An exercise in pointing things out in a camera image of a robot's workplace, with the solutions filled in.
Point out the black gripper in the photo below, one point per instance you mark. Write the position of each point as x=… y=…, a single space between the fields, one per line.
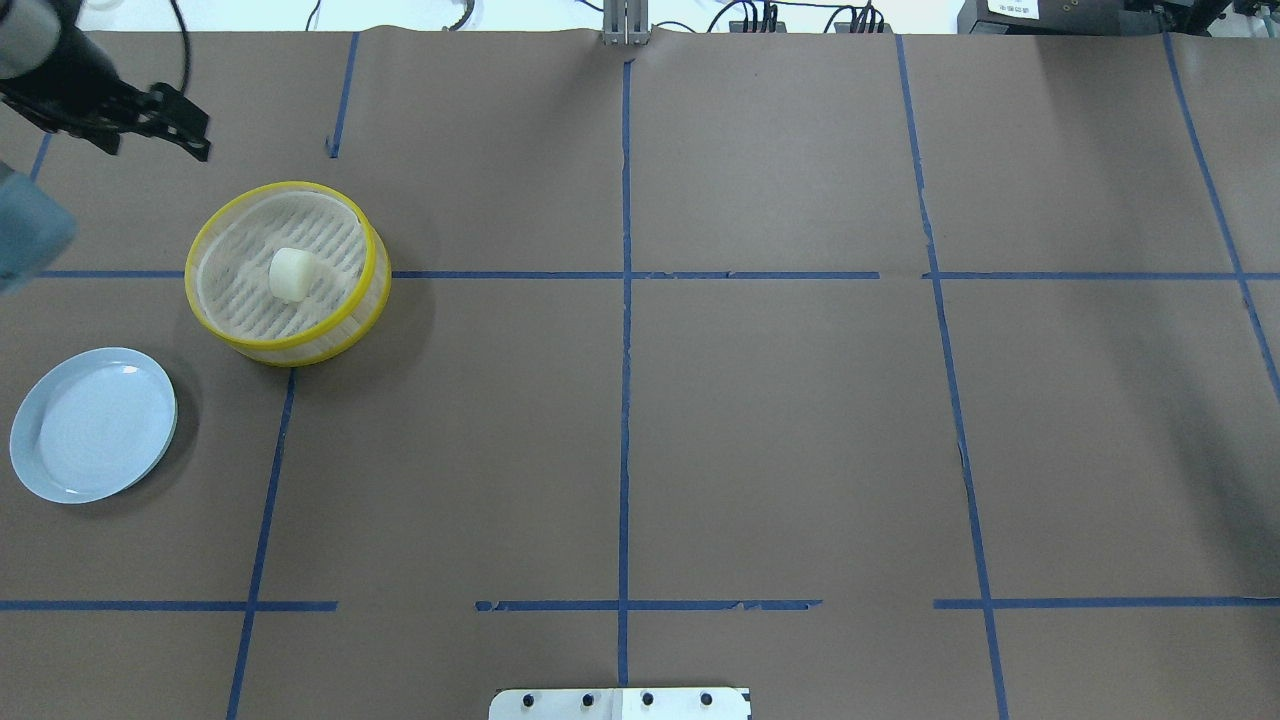
x=83 y=62

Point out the white steamed bun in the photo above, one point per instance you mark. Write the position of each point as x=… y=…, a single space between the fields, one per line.
x=291 y=273

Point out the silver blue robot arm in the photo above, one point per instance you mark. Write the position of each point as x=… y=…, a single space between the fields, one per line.
x=35 y=229

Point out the white steamer liner cloth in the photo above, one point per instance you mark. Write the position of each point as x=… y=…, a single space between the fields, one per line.
x=231 y=273

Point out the yellow bamboo steamer basket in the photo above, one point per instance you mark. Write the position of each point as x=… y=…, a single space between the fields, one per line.
x=342 y=330

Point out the light blue plate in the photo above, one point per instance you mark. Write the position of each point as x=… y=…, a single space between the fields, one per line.
x=94 y=425

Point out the black computer box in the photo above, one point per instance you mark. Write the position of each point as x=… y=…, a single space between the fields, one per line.
x=1074 y=18

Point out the aluminium frame post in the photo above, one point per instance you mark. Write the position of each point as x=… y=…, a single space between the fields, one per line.
x=625 y=22

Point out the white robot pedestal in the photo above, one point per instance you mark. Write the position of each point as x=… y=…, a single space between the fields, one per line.
x=623 y=703

